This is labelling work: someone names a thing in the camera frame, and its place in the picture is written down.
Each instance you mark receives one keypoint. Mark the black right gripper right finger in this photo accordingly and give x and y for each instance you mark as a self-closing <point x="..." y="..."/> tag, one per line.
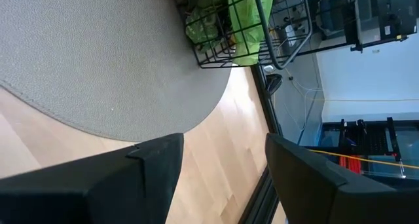
<point x="314" y="191"/>

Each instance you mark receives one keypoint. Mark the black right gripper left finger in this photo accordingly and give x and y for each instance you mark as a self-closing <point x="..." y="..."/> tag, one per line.
<point x="98" y="188"/>

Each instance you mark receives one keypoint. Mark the green lettuce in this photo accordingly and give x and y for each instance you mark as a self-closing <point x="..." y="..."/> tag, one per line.
<point x="250" y="21"/>

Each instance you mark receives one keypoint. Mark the dark green grape bunch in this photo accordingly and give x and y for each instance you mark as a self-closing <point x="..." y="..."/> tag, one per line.
<point x="203" y="29"/>

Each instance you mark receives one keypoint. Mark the red object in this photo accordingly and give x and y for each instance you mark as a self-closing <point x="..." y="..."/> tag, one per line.
<point x="351" y="164"/>

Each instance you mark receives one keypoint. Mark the black metal rack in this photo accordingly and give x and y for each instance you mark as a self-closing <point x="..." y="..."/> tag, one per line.
<point x="370" y="139"/>

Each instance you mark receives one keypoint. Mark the small black rounded object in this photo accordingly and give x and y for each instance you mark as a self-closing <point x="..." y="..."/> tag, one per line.
<point x="274" y="83"/>

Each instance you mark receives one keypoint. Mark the grey round mat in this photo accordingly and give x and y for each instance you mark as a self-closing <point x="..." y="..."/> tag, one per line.
<point x="98" y="53"/>

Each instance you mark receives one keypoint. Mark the black table edge rail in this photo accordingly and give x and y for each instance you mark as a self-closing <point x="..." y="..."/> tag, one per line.
<point x="265" y="99"/>

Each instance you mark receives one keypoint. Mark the black station frame with camera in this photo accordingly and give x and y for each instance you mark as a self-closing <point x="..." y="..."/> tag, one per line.
<point x="376" y="17"/>

